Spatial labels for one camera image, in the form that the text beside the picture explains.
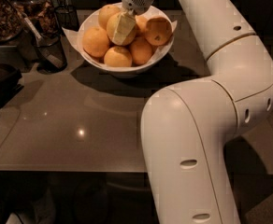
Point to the dark brown tray device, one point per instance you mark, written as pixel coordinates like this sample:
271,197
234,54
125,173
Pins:
9,82

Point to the white ceramic bowl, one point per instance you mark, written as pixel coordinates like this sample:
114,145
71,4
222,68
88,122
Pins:
94,15

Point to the black mesh cup front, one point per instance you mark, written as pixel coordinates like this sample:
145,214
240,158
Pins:
50,53

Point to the black mesh cup back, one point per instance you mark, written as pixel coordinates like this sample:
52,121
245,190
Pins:
67,17

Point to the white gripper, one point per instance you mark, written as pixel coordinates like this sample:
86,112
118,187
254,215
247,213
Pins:
136,0

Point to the white paper bowl liner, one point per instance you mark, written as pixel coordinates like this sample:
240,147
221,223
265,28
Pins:
75,40

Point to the glass jar of snacks right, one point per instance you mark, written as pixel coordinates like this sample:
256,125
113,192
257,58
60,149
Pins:
40,11

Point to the large yellow-green top orange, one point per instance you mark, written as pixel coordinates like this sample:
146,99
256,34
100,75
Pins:
111,26

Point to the orange at front right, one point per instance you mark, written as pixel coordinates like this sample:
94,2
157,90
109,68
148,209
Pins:
141,50

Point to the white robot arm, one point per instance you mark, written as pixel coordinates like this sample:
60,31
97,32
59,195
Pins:
185,126

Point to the metal serving scoop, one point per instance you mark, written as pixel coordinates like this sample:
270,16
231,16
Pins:
31,25

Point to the black mesh cup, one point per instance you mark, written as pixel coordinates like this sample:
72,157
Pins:
67,17
50,53

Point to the orange at back left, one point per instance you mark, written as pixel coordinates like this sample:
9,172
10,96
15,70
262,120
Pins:
105,13

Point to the orange at back middle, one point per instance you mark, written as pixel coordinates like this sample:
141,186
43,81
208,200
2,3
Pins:
141,22

